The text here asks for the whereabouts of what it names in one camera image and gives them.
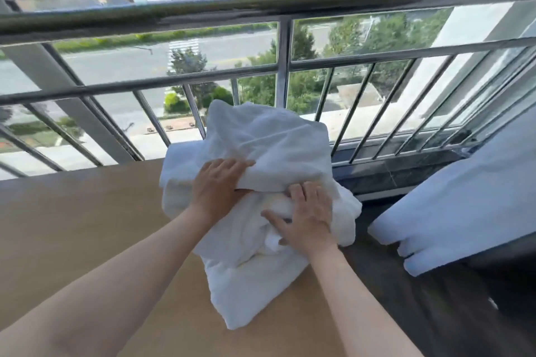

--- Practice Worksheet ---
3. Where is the person's left hand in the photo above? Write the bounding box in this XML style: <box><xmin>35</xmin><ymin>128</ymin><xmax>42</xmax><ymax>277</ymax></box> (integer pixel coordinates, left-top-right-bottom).
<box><xmin>190</xmin><ymin>158</ymin><xmax>256</xmax><ymax>223</ymax></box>

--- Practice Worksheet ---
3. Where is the person's right hand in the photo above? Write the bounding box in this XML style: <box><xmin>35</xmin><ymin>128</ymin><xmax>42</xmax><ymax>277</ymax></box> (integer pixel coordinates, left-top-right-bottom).
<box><xmin>261</xmin><ymin>181</ymin><xmax>339</xmax><ymax>256</ymax></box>

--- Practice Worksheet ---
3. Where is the white towel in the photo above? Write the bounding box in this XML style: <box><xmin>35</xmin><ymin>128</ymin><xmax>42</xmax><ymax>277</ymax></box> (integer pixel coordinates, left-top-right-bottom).
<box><xmin>159</xmin><ymin>99</ymin><xmax>363</xmax><ymax>331</ymax></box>

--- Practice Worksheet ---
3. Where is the person's left forearm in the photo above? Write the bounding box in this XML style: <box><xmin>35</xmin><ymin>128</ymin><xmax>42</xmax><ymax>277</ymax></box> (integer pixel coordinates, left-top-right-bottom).
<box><xmin>0</xmin><ymin>205</ymin><xmax>210</xmax><ymax>357</ymax></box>

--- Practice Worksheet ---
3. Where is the person's right forearm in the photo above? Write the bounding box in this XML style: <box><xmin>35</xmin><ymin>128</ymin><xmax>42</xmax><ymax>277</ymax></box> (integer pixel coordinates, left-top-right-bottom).
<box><xmin>305</xmin><ymin>242</ymin><xmax>424</xmax><ymax>357</ymax></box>

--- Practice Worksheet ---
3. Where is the stainless steel window railing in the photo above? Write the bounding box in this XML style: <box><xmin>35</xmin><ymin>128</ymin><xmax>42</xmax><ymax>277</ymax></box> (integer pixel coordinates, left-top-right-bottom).
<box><xmin>0</xmin><ymin>0</ymin><xmax>536</xmax><ymax>179</ymax></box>

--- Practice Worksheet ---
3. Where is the white hanging sheet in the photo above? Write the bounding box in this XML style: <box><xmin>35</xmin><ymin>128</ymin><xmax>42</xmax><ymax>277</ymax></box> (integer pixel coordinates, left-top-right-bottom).
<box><xmin>368</xmin><ymin>106</ymin><xmax>536</xmax><ymax>277</ymax></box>

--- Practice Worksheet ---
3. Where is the white window frame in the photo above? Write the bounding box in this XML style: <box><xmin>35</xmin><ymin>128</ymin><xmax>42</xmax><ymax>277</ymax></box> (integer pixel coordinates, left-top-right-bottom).
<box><xmin>0</xmin><ymin>0</ymin><xmax>536</xmax><ymax>165</ymax></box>

